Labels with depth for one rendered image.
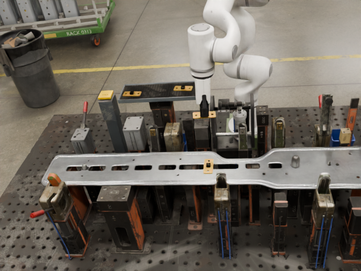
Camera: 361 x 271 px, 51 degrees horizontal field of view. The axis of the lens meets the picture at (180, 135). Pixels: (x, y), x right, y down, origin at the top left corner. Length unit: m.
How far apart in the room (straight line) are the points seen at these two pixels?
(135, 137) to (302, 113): 1.09
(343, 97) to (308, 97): 0.30
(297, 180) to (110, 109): 0.90
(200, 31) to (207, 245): 0.89
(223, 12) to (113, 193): 0.77
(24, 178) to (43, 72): 2.02
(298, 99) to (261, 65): 1.95
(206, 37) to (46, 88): 3.13
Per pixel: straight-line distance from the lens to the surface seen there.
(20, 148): 3.80
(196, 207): 1.65
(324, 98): 1.56
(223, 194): 1.38
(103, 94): 1.82
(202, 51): 1.23
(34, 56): 4.01
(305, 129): 2.22
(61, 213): 1.56
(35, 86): 4.15
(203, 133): 1.64
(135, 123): 1.66
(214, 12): 1.33
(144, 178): 1.55
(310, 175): 1.52
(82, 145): 1.77
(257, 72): 1.82
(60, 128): 2.54
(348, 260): 1.66
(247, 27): 1.69
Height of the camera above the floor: 2.06
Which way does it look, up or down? 38 degrees down
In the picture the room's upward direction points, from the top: 9 degrees counter-clockwise
